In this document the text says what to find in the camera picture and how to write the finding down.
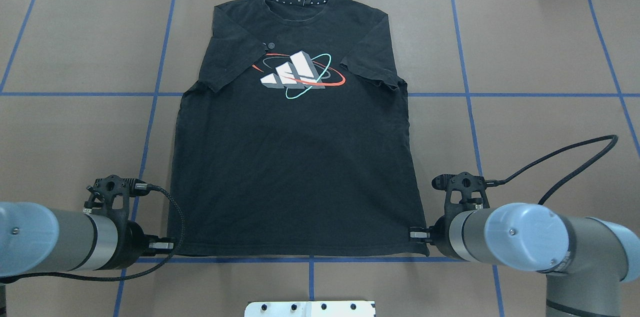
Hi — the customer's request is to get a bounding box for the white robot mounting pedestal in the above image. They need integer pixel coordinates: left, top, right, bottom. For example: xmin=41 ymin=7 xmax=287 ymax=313
xmin=243 ymin=299 xmax=377 ymax=317

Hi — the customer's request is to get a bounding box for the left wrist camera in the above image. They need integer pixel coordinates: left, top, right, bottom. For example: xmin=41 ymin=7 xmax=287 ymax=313
xmin=82 ymin=175 xmax=152 ymax=220

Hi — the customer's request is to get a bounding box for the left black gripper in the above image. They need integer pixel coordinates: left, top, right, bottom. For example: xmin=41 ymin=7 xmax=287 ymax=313
xmin=119 ymin=221 xmax=174 ymax=268

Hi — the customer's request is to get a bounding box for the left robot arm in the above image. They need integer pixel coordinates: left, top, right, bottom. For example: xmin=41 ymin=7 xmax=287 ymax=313
xmin=0 ymin=201 xmax=177 ymax=283

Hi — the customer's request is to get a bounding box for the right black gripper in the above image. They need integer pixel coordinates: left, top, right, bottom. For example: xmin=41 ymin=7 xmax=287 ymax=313
xmin=408 ymin=216 xmax=453 ymax=257

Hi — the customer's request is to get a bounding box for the left camera cable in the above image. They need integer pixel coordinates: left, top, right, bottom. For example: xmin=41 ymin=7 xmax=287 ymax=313
xmin=60 ymin=184 xmax=186 ymax=283

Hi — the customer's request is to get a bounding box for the camera cable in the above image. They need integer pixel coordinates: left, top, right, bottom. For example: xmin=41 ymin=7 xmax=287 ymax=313
xmin=60 ymin=184 xmax=186 ymax=283
xmin=482 ymin=134 xmax=619 ymax=206

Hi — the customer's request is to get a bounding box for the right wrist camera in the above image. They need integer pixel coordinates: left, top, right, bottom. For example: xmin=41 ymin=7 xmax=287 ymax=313
xmin=431 ymin=171 xmax=507 ymax=211

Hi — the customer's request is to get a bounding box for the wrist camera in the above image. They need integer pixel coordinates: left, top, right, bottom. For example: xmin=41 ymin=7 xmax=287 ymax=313
xmin=431 ymin=171 xmax=507 ymax=211
xmin=82 ymin=175 xmax=152 ymax=220

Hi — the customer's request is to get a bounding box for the black graphic t-shirt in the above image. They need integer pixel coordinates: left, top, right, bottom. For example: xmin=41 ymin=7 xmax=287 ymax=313
xmin=167 ymin=0 xmax=429 ymax=257

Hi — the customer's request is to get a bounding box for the right camera cable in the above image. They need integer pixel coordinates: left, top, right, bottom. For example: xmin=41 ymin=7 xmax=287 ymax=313
xmin=482 ymin=134 xmax=619 ymax=206

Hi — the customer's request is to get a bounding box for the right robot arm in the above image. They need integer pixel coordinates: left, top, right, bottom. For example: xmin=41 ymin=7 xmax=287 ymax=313
xmin=409 ymin=203 xmax=640 ymax=317

